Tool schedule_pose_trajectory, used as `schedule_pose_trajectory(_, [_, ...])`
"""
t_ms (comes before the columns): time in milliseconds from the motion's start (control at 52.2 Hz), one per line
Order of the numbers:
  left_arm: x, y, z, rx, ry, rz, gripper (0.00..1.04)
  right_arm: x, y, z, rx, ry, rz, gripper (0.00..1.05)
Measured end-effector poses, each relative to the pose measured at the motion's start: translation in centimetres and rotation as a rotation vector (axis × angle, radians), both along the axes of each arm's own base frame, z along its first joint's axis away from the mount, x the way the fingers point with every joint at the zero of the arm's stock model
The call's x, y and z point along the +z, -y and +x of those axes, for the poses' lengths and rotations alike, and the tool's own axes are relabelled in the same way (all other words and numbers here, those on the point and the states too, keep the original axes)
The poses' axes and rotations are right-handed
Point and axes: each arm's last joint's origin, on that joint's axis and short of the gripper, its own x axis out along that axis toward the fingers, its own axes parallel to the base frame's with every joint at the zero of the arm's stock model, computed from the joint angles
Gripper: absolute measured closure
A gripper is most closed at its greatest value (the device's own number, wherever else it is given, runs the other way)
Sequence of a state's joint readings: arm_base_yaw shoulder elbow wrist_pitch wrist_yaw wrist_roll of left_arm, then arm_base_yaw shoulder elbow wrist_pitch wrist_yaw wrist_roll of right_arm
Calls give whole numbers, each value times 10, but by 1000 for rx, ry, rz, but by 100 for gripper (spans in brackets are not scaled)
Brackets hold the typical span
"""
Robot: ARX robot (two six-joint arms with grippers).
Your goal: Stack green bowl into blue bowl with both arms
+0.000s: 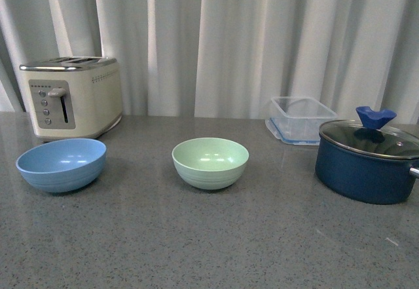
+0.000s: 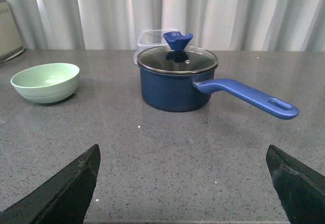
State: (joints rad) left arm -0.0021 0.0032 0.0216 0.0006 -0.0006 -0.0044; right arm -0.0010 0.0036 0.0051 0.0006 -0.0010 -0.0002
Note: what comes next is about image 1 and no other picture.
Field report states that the cream four-slot toaster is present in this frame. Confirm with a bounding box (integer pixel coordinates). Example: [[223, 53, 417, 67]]
[[20, 56, 122, 141]]

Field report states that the dark blue saucepan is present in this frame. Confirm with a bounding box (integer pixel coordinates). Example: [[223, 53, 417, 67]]
[[315, 138, 418, 204]]

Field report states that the glass lid with blue knob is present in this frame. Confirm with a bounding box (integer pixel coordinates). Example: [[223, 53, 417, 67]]
[[319, 106, 418, 160]]

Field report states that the clear plastic food container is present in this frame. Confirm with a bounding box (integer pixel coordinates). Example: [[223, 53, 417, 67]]
[[265, 96, 338, 145]]

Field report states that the white pleated curtain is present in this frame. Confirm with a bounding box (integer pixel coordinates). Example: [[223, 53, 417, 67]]
[[1, 0, 418, 124]]

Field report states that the green plastic bowl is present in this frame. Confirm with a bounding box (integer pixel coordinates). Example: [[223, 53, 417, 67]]
[[172, 138, 249, 190]]

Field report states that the blue plastic bowl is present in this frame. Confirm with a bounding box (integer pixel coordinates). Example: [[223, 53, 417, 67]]
[[16, 138, 107, 193]]

